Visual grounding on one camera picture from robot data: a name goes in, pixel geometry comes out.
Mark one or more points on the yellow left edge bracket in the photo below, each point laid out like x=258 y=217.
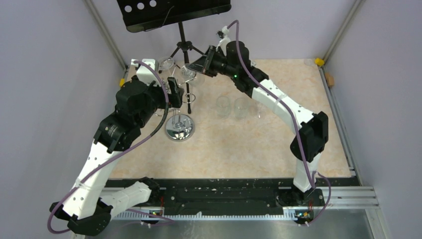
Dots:
x=122 y=82

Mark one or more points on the yellow corner bracket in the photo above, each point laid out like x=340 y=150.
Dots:
x=319 y=62

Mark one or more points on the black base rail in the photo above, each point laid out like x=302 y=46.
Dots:
x=239 y=198

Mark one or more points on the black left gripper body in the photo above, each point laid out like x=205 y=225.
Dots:
x=157 y=98

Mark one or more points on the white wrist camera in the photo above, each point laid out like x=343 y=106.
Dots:
x=142 y=73
x=224 y=39

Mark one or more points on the large plain wine glass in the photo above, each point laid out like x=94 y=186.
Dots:
x=258 y=111

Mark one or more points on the small wooden block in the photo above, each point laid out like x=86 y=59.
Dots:
x=329 y=79

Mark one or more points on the black music stand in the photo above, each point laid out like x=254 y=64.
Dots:
x=148 y=15

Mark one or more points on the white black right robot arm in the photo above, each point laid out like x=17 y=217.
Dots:
x=310 y=129

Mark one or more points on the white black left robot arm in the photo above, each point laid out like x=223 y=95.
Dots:
x=84 y=209

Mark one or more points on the aluminium frame post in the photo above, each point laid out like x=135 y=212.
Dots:
x=357 y=4
x=93 y=11

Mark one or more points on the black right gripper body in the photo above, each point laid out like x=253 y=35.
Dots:
x=219 y=65

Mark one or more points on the chrome wine glass rack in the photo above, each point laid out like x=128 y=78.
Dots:
x=179 y=126

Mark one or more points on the aluminium frame post right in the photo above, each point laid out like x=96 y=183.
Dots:
x=357 y=4

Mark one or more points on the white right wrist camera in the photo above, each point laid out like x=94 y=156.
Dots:
x=224 y=39

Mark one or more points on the aluminium frame post left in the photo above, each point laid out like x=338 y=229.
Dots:
x=93 y=11

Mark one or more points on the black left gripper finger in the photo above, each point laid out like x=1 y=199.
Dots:
x=175 y=88
x=175 y=101

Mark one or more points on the tall rear wine glass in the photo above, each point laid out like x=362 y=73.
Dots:
x=166 y=64

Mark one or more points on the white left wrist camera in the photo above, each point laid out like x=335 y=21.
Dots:
x=142 y=73

